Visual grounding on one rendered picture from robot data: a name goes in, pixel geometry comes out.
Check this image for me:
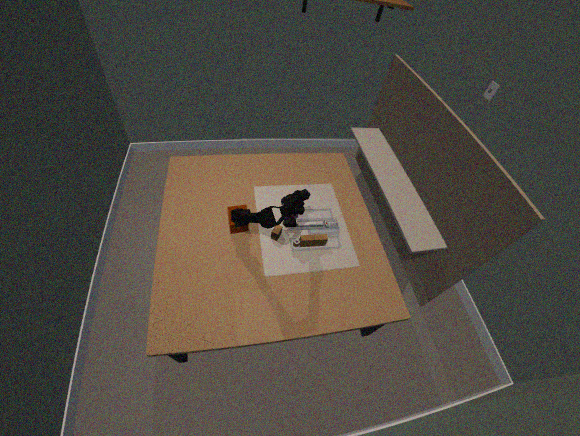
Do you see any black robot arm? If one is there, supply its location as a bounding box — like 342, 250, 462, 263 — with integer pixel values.
230, 189, 311, 229

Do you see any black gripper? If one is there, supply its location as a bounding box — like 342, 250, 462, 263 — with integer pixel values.
281, 199, 297, 227

